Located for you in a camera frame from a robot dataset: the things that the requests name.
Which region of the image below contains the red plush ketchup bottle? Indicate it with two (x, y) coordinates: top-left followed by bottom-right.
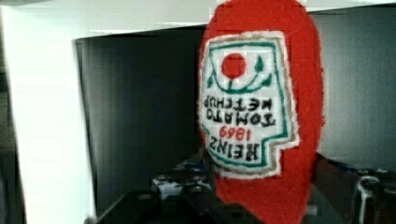
(198, 0), (323, 224)

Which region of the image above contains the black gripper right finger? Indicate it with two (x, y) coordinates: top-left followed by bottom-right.
(313, 154), (396, 224)

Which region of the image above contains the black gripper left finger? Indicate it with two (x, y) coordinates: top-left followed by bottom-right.
(92, 152), (263, 224)

